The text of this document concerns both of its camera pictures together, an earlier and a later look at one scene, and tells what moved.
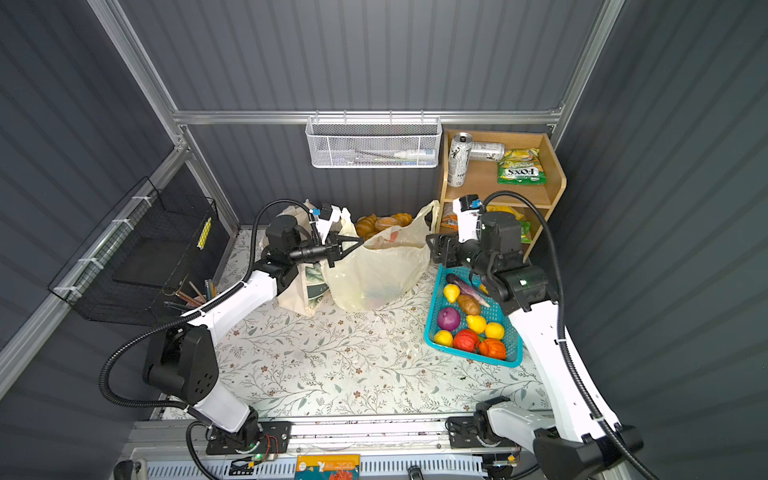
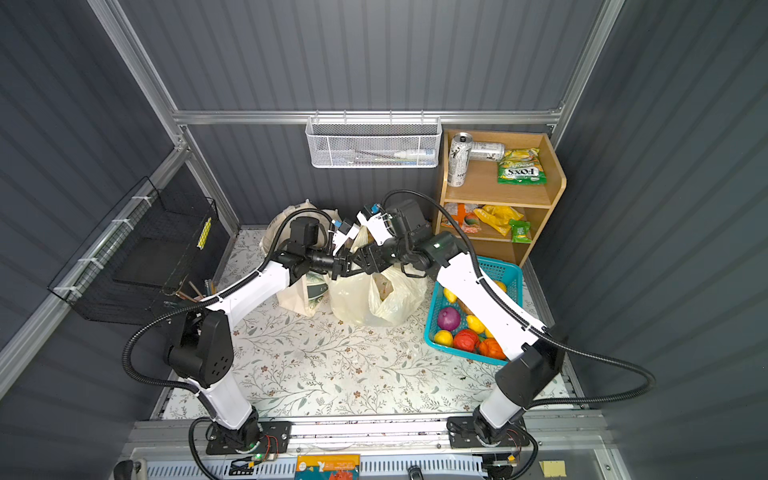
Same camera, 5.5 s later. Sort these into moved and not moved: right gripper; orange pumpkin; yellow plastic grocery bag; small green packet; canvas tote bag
Moved: yellow plastic grocery bag; right gripper
Not moved: orange pumpkin; canvas tote bag; small green packet
